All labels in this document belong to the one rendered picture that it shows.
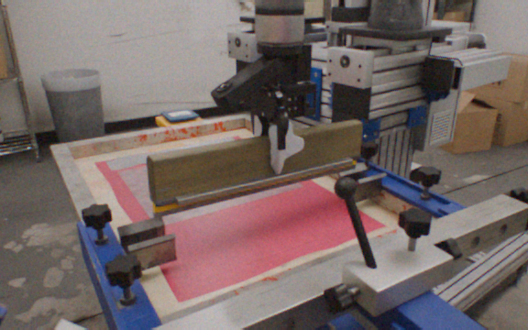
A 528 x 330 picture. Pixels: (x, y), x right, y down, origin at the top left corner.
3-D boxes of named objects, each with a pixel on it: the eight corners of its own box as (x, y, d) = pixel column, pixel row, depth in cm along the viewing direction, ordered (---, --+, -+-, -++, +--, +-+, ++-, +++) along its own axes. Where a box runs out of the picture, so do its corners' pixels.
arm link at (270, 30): (271, 16, 62) (244, 13, 68) (271, 49, 64) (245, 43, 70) (314, 15, 65) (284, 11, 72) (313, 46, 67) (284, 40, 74)
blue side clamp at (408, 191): (335, 185, 102) (336, 158, 99) (350, 181, 104) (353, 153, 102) (442, 247, 78) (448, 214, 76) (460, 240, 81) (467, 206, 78)
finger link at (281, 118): (291, 150, 70) (287, 95, 67) (282, 152, 69) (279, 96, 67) (275, 146, 74) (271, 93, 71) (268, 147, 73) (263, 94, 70)
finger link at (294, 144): (310, 171, 74) (306, 118, 72) (280, 179, 71) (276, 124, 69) (299, 168, 77) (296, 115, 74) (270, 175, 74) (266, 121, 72)
